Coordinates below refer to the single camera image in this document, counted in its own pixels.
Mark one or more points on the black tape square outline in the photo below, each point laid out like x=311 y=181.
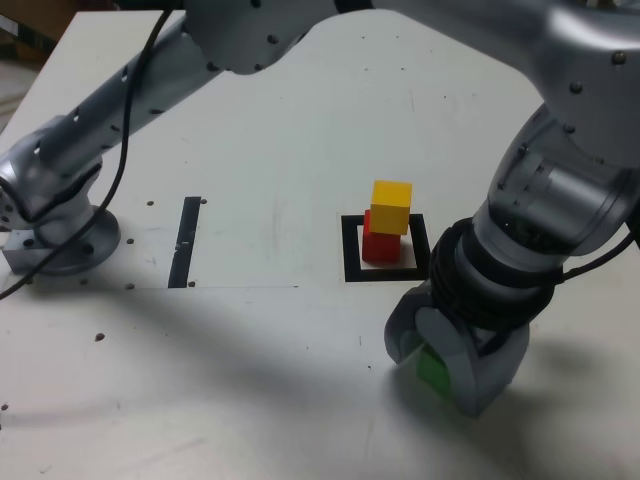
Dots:
x=350 y=250

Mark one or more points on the green cube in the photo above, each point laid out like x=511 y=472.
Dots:
x=432 y=372

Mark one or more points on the red cube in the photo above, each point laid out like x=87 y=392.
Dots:
x=380 y=250

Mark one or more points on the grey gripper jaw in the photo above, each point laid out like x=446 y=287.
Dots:
x=480 y=375
x=402 y=330

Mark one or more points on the black tape strip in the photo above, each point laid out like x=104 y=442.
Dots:
x=182 y=250

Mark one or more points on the yellow cube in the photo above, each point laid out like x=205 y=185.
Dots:
x=390 y=210

